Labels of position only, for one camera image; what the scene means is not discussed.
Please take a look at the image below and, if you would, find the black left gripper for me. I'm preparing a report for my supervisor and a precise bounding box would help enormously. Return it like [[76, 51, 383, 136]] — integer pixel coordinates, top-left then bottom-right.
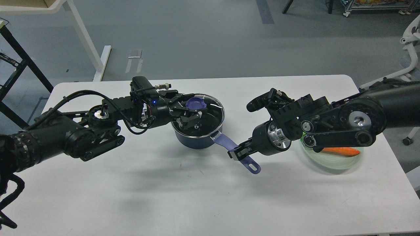
[[130, 89, 203, 130]]

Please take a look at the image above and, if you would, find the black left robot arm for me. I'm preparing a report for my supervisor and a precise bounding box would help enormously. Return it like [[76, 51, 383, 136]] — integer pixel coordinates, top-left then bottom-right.
[[1, 87, 208, 209]]

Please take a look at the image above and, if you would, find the black metal rack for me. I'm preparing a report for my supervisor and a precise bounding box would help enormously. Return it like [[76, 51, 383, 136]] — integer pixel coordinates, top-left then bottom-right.
[[0, 20, 53, 128]]

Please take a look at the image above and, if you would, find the orange toy carrot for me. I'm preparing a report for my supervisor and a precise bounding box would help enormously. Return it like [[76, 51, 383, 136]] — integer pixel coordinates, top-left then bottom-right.
[[321, 147, 361, 157]]

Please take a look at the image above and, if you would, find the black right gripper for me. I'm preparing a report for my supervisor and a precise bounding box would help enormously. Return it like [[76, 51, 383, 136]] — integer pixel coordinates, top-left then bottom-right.
[[228, 121, 291, 161]]

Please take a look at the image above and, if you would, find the white chair base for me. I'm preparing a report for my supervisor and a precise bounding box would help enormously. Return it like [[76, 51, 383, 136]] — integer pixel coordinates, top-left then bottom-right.
[[348, 17, 419, 147]]

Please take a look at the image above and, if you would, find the white desk frame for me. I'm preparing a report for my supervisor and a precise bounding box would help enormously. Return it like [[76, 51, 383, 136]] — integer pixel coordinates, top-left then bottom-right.
[[0, 0, 112, 82]]

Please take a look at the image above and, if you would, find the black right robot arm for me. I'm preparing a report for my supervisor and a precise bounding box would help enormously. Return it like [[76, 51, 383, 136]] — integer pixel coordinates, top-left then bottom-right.
[[228, 79, 420, 160]]

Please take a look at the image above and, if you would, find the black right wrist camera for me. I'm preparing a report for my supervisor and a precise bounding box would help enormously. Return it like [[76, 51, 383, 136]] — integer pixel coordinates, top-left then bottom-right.
[[246, 88, 294, 112]]

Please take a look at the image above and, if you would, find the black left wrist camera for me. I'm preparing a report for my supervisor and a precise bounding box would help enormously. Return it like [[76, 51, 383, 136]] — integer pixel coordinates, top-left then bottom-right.
[[130, 76, 172, 100]]

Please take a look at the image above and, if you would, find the glass pot lid purple knob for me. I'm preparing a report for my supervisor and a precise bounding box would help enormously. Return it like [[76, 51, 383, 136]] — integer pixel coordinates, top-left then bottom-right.
[[171, 94, 225, 138]]

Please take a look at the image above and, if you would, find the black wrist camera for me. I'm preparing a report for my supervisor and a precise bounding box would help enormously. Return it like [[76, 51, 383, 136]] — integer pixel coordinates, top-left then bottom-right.
[[246, 88, 294, 112], [130, 76, 172, 100]]

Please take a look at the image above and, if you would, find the dark blue saucepan purple handle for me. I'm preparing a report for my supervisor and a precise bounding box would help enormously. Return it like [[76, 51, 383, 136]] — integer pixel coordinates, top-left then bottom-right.
[[171, 94, 262, 175]]

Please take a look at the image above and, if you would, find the metal wheeled cart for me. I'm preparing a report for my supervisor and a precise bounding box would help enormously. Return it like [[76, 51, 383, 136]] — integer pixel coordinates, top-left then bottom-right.
[[341, 0, 419, 17]]

